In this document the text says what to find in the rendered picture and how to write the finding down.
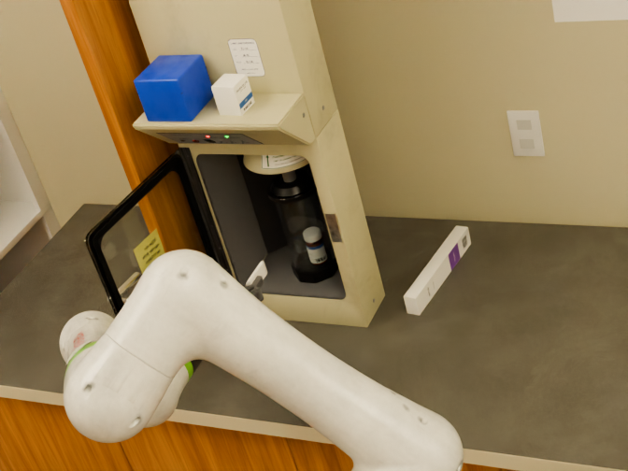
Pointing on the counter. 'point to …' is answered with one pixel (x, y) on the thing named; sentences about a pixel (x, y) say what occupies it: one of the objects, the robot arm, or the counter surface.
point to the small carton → (233, 94)
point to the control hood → (272, 122)
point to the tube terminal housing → (279, 305)
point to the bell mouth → (274, 164)
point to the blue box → (174, 88)
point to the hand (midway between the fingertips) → (234, 271)
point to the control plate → (209, 137)
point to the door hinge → (204, 207)
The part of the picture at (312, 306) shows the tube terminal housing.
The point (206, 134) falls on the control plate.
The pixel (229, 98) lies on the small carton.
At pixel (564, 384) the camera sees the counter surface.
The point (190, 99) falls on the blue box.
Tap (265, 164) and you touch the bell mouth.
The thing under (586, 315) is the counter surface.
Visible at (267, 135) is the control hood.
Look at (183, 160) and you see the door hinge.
